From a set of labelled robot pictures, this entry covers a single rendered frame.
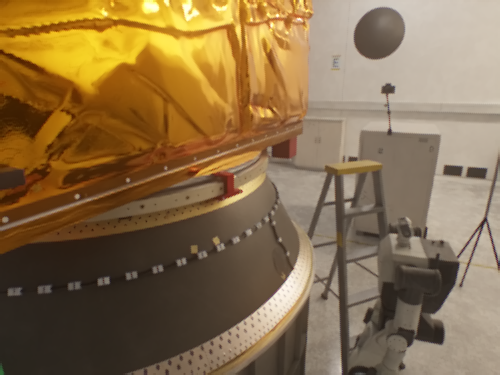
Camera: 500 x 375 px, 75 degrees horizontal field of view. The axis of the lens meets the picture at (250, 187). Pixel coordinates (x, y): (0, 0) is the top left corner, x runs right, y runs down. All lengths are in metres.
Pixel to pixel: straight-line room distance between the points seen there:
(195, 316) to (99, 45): 0.85
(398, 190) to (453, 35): 4.66
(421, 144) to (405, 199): 0.73
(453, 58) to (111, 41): 8.00
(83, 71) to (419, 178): 4.21
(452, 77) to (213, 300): 7.80
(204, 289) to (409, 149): 3.71
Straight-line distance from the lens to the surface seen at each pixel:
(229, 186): 1.22
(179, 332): 1.17
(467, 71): 8.53
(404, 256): 1.56
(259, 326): 1.31
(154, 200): 1.09
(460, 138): 8.61
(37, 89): 0.75
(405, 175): 4.59
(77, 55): 0.80
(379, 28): 8.58
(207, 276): 1.20
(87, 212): 0.89
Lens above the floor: 2.05
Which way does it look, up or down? 17 degrees down
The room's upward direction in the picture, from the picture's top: straight up
